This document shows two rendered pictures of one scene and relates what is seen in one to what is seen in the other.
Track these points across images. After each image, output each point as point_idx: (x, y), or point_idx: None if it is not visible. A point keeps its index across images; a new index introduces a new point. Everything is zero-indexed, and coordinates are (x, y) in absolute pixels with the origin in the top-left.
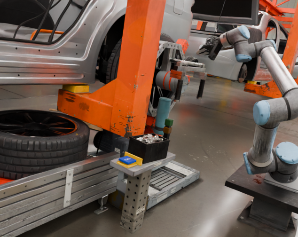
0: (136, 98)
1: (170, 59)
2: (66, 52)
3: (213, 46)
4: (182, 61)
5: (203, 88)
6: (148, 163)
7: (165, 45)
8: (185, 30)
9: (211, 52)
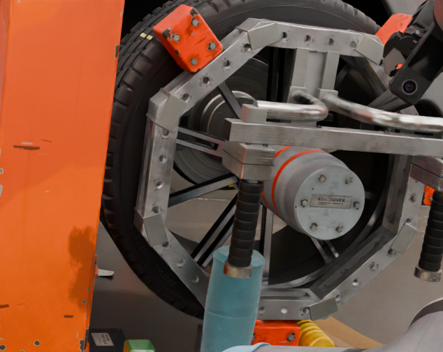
0: None
1: (293, 93)
2: None
3: (420, 38)
4: (267, 102)
5: None
6: None
7: (259, 38)
8: None
9: (402, 66)
